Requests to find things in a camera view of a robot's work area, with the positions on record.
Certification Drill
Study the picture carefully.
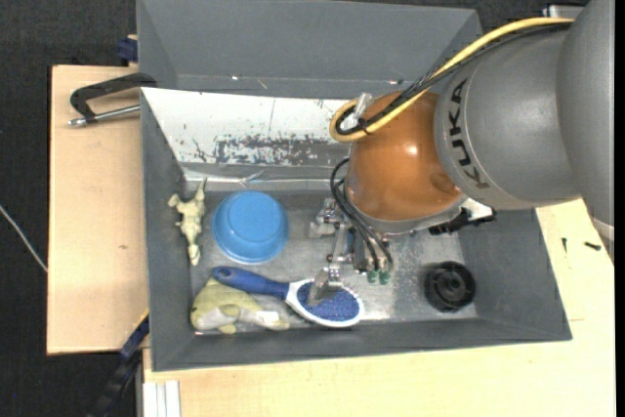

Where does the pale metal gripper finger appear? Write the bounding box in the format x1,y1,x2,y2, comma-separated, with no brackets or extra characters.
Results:
309,198,343,240
307,265,344,306

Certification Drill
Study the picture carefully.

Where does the blue and white hairbrush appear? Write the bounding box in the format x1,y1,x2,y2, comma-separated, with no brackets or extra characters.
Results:
210,265,367,329

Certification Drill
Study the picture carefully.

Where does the blue plastic bowl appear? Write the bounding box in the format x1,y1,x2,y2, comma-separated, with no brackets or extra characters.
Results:
211,189,290,266

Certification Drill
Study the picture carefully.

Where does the black round plastic spool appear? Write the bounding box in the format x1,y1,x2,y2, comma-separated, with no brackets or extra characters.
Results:
423,260,478,313

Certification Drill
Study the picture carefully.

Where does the pale green plush toy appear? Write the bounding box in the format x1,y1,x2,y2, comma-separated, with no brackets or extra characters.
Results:
189,276,292,335

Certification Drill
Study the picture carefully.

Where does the pale green toy dinosaur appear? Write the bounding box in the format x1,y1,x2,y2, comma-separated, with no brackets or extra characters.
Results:
167,177,209,268

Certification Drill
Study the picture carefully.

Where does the grey metal bin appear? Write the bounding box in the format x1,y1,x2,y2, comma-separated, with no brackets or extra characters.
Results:
135,0,573,373

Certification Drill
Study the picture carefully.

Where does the brown cardboard board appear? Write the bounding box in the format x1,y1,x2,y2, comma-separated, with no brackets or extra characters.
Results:
46,63,150,356

